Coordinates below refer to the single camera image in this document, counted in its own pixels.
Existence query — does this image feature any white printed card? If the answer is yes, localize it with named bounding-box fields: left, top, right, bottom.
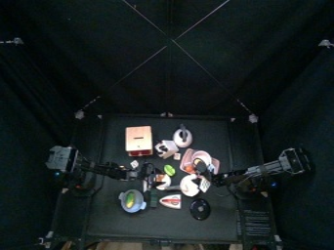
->
left=198, top=178, right=213, bottom=193

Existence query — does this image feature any white black patterned cube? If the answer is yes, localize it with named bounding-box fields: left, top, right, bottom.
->
left=154, top=139, right=181, bottom=160

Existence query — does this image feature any white pink toy bowl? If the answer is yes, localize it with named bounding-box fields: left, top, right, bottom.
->
left=191, top=149, right=214, bottom=168

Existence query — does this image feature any red white toy iron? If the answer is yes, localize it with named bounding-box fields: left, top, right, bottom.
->
left=158, top=193, right=185, bottom=210

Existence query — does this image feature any pink toy tray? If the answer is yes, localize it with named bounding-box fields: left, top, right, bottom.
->
left=179, top=147, right=222, bottom=176

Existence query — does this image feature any dark green toy stick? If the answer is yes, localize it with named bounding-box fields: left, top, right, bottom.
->
left=149, top=189, right=159, bottom=209

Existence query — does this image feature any yellow green toy corn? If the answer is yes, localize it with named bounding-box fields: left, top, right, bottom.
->
left=124, top=192, right=138, bottom=208

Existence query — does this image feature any wooden toy box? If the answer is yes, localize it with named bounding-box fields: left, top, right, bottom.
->
left=124, top=125, right=155, bottom=157

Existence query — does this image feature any black round plate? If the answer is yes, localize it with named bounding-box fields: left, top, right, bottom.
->
left=189, top=197, right=213, bottom=222

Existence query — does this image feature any white toy kettle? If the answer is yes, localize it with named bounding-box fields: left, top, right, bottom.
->
left=173, top=123, right=195, bottom=148

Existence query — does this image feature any white text table sticker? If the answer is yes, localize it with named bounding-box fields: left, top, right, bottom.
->
left=243, top=209, right=273, bottom=239

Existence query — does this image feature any white orange toy food half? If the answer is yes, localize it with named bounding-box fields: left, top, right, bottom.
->
left=155, top=173, right=173, bottom=191

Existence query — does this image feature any pale blue toy pot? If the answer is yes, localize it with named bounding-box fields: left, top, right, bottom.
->
left=118, top=188, right=149, bottom=214

